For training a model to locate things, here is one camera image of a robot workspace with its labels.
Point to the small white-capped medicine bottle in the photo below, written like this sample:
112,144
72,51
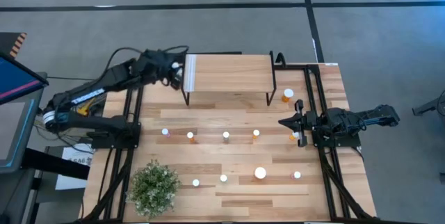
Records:
223,178

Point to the small pink medicine bottle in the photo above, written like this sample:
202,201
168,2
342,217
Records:
165,131
195,182

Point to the small grey medicine bottle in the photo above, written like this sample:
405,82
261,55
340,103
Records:
226,135

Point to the blue computer monitor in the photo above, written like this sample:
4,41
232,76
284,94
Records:
17,78

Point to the small red medicine bottle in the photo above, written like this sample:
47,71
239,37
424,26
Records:
297,174

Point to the large white-capped medicine bottle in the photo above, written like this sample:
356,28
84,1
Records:
260,173

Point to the black equipment cart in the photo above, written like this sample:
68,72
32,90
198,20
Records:
55,163

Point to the black orange striped hazard block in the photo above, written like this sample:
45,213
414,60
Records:
14,45

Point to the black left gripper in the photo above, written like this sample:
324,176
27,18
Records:
154,65

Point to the large orange medicine bottle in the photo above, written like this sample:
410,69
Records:
288,94

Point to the grey panel with blue edge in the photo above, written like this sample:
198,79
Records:
14,130

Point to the white paper sign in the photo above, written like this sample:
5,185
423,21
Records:
78,154

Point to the green artificial potted plant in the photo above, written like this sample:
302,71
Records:
153,189

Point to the small orange medicine bottle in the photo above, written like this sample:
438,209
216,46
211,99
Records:
256,133
295,135
190,135

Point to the wooden shelf with black legs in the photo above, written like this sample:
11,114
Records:
229,78

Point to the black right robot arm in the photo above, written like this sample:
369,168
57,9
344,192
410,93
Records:
382,116

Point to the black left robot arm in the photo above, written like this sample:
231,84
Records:
87,97

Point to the black curved hook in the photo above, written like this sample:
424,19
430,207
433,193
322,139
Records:
280,58

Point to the black aluminium table frame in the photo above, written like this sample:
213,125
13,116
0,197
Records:
295,67

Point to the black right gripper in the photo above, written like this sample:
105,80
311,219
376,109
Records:
311,121

